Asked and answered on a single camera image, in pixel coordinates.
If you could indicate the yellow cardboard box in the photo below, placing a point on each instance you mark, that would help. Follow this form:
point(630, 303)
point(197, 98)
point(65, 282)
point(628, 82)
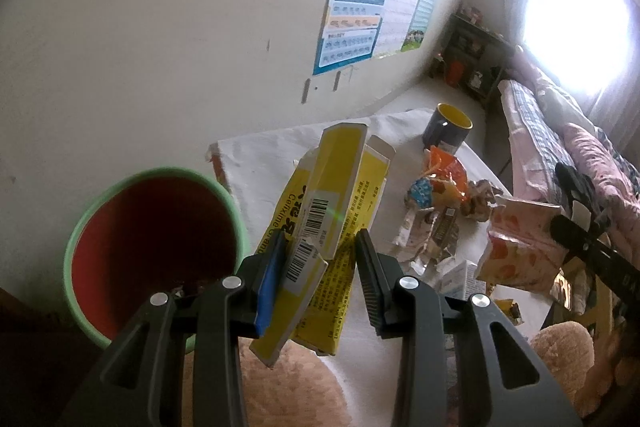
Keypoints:
point(335, 167)

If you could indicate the white pouch yellow label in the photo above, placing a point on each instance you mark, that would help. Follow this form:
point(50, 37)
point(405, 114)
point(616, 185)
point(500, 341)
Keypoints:
point(412, 227)

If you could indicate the black object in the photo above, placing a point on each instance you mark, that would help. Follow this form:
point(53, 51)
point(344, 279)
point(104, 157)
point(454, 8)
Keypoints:
point(575, 179)

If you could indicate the plaid bed mattress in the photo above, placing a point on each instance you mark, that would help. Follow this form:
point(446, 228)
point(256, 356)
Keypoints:
point(540, 132)

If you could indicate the brown white snack wrapper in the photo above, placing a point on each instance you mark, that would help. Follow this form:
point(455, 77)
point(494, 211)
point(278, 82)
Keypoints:
point(480, 202)

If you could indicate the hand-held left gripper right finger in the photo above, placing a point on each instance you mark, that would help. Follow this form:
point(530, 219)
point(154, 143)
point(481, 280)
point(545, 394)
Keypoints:
point(367, 287)

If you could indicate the grey wall strip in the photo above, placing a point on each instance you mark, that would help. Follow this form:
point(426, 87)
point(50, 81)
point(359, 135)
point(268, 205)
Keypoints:
point(305, 91)
point(337, 79)

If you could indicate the dark storage shelf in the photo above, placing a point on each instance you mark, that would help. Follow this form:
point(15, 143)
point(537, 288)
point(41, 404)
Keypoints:
point(465, 37)

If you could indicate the dark mug yellow inside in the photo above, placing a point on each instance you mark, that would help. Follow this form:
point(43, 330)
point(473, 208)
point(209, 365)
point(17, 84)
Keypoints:
point(442, 132)

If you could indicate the tan plush toy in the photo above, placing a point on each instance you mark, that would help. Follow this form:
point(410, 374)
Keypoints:
point(562, 357)

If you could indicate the green-rimmed red bin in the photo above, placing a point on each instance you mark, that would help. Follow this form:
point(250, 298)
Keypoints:
point(150, 232)

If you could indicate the shiny gold packet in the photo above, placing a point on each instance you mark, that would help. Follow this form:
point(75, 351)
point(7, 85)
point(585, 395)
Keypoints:
point(560, 289)

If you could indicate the bright window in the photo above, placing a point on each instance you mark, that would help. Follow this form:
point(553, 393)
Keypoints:
point(575, 17)

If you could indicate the pink heart-print packet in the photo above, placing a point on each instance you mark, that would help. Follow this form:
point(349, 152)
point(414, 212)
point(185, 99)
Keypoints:
point(515, 247)

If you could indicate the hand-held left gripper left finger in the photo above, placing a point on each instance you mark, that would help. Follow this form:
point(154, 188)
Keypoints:
point(267, 287)

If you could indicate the orange snack bag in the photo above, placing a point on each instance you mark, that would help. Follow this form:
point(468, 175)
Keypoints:
point(445, 177)

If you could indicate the small white box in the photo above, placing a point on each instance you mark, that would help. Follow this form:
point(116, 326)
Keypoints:
point(462, 279)

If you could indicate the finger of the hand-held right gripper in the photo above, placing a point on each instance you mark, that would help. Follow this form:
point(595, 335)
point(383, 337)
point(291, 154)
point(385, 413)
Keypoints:
point(580, 234)

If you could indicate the red container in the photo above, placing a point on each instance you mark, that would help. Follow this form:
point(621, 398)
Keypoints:
point(456, 72)

